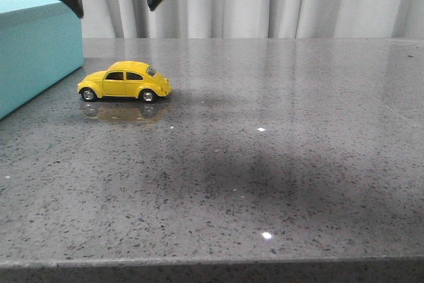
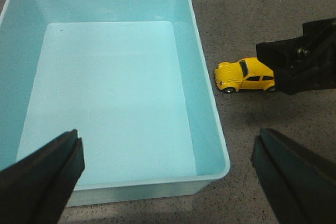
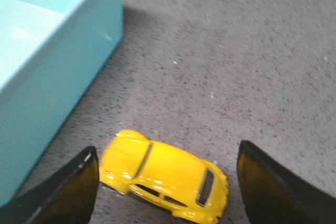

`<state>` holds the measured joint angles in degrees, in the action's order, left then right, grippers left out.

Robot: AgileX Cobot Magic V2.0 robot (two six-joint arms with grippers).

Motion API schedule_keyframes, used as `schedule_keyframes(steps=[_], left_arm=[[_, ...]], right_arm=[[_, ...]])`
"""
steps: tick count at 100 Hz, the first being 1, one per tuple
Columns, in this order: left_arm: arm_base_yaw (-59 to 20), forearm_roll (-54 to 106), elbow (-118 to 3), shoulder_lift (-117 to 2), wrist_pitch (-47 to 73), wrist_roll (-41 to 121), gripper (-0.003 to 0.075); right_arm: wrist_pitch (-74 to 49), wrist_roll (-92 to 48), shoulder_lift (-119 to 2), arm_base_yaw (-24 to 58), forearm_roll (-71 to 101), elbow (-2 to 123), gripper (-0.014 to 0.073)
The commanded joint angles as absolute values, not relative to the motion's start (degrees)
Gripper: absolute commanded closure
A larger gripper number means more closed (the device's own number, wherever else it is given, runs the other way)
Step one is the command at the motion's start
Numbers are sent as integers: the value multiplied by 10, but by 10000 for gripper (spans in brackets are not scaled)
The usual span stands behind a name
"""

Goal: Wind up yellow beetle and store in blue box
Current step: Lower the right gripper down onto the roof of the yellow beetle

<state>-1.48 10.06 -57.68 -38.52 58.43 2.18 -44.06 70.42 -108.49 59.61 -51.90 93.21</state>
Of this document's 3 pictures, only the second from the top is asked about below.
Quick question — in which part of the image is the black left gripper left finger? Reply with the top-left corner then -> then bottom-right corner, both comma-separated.
1,130 -> 85,223

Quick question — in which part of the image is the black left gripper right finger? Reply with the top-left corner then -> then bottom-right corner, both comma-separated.
251,129 -> 335,223

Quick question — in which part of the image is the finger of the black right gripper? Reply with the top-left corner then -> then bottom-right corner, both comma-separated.
256,18 -> 335,95

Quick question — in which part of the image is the light blue storage box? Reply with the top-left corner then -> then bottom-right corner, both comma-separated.
1,0 -> 230,206

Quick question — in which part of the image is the yellow toy beetle car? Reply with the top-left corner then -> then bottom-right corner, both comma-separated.
214,57 -> 276,93

